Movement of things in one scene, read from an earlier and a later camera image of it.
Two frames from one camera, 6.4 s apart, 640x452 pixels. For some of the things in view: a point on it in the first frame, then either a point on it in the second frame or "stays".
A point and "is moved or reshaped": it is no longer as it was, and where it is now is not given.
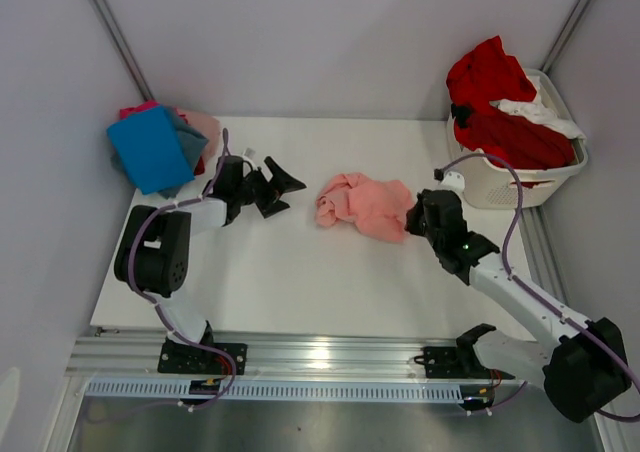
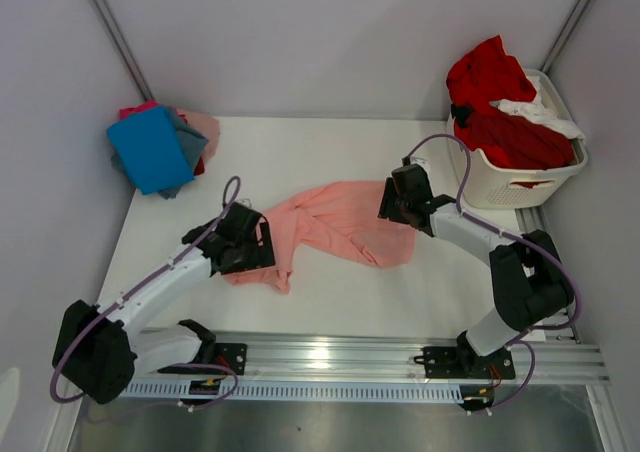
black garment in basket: x=461 y=113 stays
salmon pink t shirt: x=378 y=208 is moved or reshaped
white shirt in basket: x=539 y=110 stays
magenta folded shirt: x=137 y=108 stays
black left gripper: x=280 y=180 -> x=263 y=257
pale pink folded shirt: x=209 y=127 stays
